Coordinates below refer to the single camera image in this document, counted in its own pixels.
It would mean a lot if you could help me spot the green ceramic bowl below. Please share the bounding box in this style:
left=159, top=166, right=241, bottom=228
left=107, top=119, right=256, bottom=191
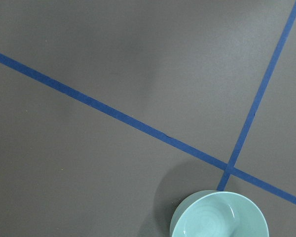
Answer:
left=169, top=190, right=269, bottom=237

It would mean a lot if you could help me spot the brown paper table cover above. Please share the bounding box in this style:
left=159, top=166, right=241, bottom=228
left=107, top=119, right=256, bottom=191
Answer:
left=0, top=0, right=294, bottom=237

